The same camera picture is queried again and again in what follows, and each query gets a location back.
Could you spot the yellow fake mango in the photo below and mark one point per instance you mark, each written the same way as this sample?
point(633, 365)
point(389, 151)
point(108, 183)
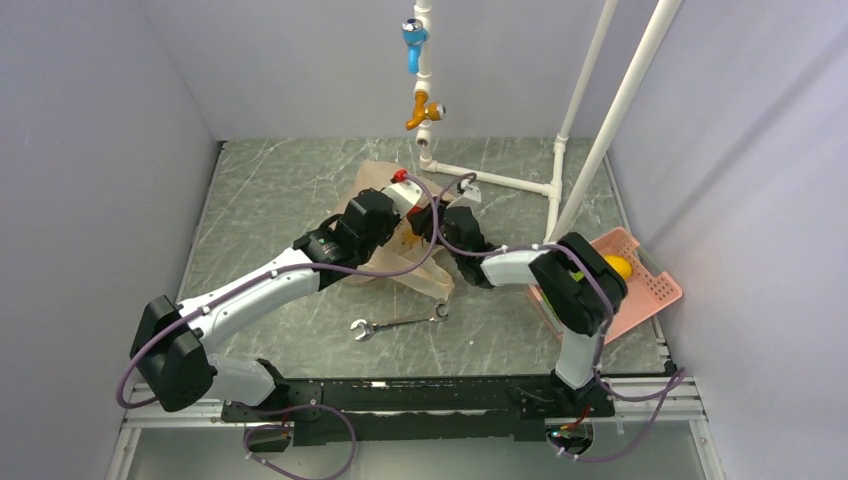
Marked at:
point(620, 265)

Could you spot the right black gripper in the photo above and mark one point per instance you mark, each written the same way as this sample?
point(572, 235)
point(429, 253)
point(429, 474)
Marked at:
point(422, 220)

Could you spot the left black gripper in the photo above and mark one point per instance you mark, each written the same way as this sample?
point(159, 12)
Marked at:
point(393, 220)

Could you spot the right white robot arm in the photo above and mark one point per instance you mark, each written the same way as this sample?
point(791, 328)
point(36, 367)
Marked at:
point(579, 357)

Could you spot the blue tap valve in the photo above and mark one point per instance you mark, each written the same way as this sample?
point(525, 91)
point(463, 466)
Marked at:
point(415, 36)

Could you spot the orange banana-print plastic bag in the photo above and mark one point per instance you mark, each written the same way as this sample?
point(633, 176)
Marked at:
point(404, 248)

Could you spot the orange tap valve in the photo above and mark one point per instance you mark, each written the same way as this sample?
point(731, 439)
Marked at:
point(424, 110)

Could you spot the silver open-end wrench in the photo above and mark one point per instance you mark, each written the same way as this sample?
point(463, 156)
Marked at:
point(365, 329)

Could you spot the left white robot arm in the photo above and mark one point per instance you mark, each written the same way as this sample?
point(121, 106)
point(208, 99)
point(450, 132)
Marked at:
point(175, 346)

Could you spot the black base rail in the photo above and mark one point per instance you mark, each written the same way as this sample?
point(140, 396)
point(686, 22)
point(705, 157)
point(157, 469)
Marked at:
point(519, 407)

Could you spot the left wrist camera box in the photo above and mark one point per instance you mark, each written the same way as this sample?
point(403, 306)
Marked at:
point(406, 195)

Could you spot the pink plastic basket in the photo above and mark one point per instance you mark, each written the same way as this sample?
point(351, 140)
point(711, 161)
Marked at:
point(646, 291)

